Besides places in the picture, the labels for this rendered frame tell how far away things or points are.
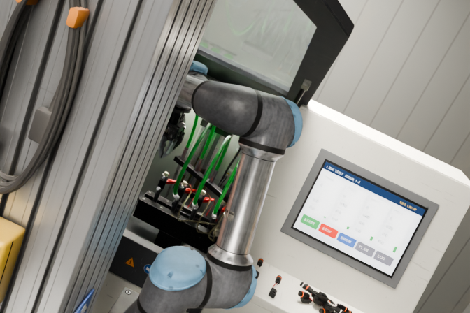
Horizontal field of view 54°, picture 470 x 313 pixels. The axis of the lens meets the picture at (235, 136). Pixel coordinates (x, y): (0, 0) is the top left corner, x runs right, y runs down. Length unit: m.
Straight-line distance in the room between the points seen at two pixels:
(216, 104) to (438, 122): 2.46
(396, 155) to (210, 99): 0.92
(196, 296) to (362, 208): 0.86
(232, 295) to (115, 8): 0.78
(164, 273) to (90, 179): 0.48
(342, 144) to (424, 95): 1.61
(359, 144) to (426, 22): 1.61
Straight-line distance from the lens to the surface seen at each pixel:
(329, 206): 1.75
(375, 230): 1.79
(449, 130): 3.37
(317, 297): 1.71
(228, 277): 1.13
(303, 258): 1.79
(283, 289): 1.71
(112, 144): 0.60
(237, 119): 1.01
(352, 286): 1.84
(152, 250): 1.63
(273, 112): 1.05
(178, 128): 1.53
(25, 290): 0.76
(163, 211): 1.80
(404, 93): 3.24
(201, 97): 1.05
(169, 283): 1.06
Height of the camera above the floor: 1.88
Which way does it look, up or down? 18 degrees down
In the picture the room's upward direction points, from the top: 25 degrees clockwise
